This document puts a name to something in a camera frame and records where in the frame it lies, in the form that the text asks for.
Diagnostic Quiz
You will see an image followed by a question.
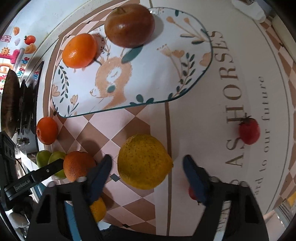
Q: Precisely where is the yellow lemon front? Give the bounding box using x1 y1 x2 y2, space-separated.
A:
90 197 107 222

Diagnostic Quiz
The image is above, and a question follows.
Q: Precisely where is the yellow lemon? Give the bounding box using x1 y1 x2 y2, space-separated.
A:
117 134 173 190
90 197 107 222

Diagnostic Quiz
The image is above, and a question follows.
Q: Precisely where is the green apple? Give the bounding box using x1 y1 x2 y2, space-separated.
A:
36 150 52 168
48 151 66 180

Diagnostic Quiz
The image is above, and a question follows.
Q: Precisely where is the orange front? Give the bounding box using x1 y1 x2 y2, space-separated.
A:
36 116 58 145

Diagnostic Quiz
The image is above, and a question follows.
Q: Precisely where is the dark orange fruit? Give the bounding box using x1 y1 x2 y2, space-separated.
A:
63 151 96 182

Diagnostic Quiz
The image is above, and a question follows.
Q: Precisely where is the cherry tomato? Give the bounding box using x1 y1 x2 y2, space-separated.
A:
239 113 260 145
188 186 200 203

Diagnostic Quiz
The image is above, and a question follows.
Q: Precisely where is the yellow lemon back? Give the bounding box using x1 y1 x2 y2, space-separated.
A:
117 134 173 190

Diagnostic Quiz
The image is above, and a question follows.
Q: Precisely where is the orange tangerine back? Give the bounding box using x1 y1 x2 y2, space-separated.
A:
62 33 98 69

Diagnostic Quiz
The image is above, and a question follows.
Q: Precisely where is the brown red apple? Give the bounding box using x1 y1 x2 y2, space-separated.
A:
104 4 155 48

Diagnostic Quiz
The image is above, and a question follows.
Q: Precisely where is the black wok pan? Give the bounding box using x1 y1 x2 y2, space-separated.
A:
1 69 20 138

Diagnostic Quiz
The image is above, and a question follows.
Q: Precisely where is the checkered brown table runner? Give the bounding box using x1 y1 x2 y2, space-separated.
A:
44 1 295 236

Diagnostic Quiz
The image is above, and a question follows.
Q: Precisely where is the deer pattern oval plate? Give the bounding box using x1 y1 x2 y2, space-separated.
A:
52 8 213 118

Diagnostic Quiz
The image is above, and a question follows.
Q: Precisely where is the white small object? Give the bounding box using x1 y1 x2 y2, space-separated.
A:
231 0 266 23

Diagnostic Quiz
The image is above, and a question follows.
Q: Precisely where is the colourful wall sticker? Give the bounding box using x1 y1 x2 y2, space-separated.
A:
1 26 37 92

